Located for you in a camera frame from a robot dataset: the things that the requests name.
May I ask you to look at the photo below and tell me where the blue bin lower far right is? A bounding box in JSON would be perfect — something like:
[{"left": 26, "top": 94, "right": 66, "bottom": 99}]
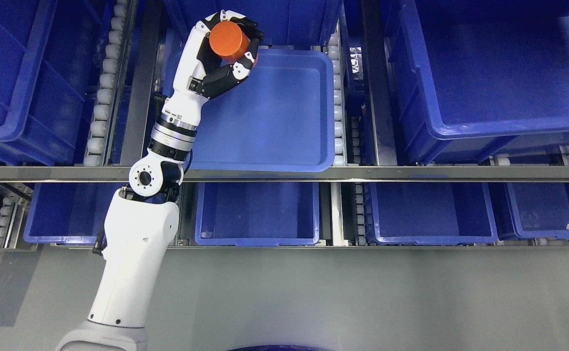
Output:
[{"left": 495, "top": 182, "right": 569, "bottom": 240}]

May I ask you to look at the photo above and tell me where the blue bin lower middle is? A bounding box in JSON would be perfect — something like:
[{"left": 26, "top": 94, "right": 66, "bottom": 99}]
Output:
[{"left": 194, "top": 182, "right": 321, "bottom": 247}]

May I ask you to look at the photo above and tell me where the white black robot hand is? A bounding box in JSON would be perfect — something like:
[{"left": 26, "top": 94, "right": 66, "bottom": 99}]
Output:
[{"left": 158, "top": 10, "right": 264, "bottom": 131}]

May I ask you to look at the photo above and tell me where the blue bin upper right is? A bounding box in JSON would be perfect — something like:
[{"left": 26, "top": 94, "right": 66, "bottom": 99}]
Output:
[{"left": 385, "top": 0, "right": 569, "bottom": 164}]

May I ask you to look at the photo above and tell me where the blue bin upper left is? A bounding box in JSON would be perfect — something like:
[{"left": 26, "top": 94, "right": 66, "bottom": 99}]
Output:
[{"left": 0, "top": 0, "right": 115, "bottom": 166}]

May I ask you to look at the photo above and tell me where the blue bin lower left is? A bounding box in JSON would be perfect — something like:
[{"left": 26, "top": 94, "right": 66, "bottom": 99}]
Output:
[{"left": 23, "top": 183, "right": 123, "bottom": 246}]

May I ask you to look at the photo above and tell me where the orange cylindrical capacitor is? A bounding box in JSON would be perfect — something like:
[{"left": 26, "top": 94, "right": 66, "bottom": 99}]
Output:
[{"left": 209, "top": 21, "right": 250, "bottom": 63}]

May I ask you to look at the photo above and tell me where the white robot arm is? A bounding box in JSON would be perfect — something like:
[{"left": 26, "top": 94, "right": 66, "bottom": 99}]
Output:
[{"left": 57, "top": 104, "right": 202, "bottom": 351}]

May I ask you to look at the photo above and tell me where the blue tray bin upper middle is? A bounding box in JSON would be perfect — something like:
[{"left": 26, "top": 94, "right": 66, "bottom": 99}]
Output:
[{"left": 191, "top": 48, "right": 335, "bottom": 173}]

